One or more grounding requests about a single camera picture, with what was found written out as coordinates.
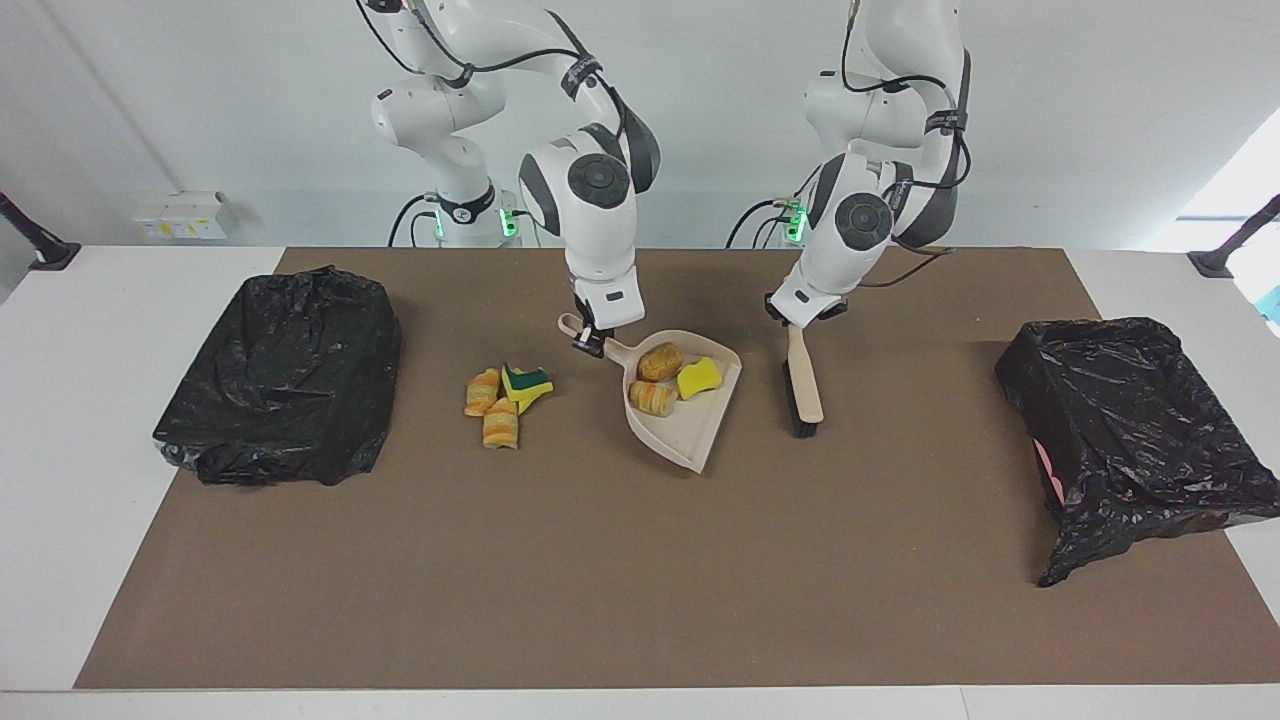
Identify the beige hand brush black bristles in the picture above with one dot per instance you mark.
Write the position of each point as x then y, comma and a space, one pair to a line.
805, 385

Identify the brown bread roll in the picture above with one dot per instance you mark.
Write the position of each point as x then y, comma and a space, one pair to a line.
660, 362

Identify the brown table mat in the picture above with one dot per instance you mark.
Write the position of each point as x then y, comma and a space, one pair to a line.
400, 580

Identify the pink plastic bin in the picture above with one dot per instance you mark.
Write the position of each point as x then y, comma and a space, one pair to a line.
1047, 470

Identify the curled green yellow sponge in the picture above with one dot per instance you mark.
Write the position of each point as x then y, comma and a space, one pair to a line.
526, 383

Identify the beige plastic dustpan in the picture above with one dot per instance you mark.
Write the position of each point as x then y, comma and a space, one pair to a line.
690, 430

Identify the black plastic trash bag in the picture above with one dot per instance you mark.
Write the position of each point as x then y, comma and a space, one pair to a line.
280, 370
1130, 420

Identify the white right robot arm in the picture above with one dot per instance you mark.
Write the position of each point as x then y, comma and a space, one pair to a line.
600, 240

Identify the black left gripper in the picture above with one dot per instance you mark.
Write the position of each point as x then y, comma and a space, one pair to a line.
800, 322

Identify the small yellow green sponge piece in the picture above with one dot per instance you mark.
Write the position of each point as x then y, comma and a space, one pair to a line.
698, 378

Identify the white wall socket box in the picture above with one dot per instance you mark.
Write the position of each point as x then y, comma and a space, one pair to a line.
180, 218

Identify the striped orange pastry roll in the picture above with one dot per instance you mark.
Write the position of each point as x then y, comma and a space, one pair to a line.
482, 393
500, 425

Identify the light blue object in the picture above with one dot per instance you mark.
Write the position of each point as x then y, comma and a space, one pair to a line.
1273, 303

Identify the striped croissant piece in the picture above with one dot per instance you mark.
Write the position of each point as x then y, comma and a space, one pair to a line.
652, 398

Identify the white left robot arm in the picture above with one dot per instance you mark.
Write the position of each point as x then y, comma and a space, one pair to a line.
850, 250

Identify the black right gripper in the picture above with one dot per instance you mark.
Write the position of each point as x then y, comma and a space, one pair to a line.
582, 318

